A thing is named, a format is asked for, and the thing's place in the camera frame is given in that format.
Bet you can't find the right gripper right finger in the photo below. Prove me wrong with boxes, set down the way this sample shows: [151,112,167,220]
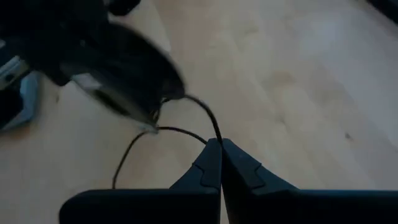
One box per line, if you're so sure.
[222,138,398,224]

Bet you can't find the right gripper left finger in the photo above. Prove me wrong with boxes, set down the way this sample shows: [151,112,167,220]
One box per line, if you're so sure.
[58,138,222,224]

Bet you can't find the thin black cord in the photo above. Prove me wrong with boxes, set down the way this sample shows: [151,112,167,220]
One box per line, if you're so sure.
[111,95,223,190]

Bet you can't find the black cord spool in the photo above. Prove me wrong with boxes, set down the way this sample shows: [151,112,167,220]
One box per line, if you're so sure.
[58,21,187,133]

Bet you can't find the grey tool kit case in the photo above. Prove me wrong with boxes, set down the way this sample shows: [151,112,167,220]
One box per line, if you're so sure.
[0,55,42,132]

